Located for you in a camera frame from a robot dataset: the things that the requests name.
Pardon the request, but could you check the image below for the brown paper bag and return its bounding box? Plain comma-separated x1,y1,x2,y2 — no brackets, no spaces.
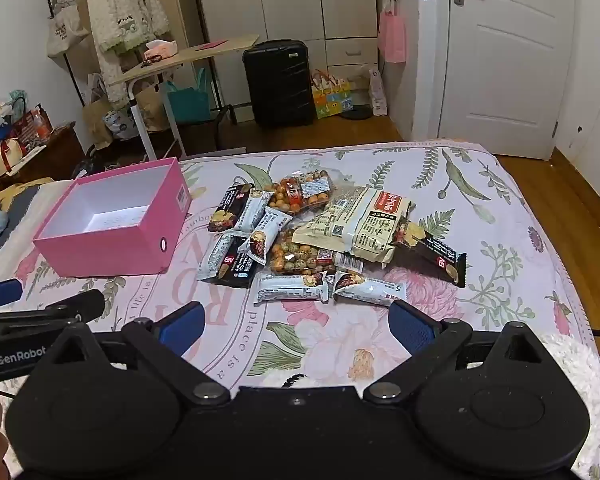
134,82,167,133
82,95,115,151

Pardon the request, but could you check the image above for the white knit cardigan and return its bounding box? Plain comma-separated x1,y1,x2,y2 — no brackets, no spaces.
85,0,171,107

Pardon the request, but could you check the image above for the canvas tote bag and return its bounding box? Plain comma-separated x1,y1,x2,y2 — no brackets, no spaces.
46,2,90,59

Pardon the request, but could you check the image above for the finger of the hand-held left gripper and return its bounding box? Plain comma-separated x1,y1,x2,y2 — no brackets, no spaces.
0,279,24,314
0,289,106,333

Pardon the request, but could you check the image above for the black suitcase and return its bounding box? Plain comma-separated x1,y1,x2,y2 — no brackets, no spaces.
242,40,317,128

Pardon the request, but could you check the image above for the pink hanging bag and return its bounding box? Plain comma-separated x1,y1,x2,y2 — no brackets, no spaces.
378,10,407,64

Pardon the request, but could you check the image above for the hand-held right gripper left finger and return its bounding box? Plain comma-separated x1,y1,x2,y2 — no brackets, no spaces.
40,301,231,406

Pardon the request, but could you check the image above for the clear bag of coated nuts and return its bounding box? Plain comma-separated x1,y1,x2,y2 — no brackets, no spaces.
266,170,336,217
269,237,348,277

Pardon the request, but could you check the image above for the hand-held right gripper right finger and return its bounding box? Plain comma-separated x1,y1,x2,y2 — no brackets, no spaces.
364,300,556,404

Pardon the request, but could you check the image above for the wooden cabinet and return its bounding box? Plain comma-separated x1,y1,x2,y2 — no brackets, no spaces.
7,121,87,183

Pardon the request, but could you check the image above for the white snack bar packet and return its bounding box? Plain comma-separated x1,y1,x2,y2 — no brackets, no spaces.
232,190,273,233
254,271,331,305
332,270,408,307
247,207,293,266
196,232,236,281

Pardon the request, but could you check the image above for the wooden side table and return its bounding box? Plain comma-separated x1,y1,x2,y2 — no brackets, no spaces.
109,34,261,162

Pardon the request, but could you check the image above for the colourful gift bag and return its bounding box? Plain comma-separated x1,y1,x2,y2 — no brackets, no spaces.
311,69,355,120

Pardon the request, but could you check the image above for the white door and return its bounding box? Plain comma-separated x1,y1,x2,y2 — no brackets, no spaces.
437,0,578,161

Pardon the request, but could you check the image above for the beige noodle packet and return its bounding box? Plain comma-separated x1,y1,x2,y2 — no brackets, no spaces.
352,187,416,266
292,187,376,253

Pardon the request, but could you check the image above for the pink cardboard box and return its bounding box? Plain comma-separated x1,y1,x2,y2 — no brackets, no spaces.
32,157,193,278

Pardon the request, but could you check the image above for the black clothes rack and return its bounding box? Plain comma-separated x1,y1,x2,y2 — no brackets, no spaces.
45,0,112,111

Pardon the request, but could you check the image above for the red gift bag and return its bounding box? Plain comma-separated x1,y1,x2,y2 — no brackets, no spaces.
12,105,54,147

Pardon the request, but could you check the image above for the white paper bag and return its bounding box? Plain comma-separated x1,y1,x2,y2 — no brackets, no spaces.
369,66,389,117

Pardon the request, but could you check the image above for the black cracker packet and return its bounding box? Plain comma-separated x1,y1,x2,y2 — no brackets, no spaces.
390,220,468,288
215,235,261,290
207,183,253,233

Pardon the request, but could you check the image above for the white wardrobe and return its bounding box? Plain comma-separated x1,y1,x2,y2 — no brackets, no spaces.
190,0,381,111

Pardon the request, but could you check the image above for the pink tissue box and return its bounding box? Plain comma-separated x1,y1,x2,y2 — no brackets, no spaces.
144,39,179,62

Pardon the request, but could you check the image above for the yellow cloth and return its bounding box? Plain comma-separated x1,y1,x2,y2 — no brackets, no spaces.
0,177,43,202

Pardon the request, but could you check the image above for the teal bag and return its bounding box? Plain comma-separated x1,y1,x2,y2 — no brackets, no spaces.
165,67,213,124

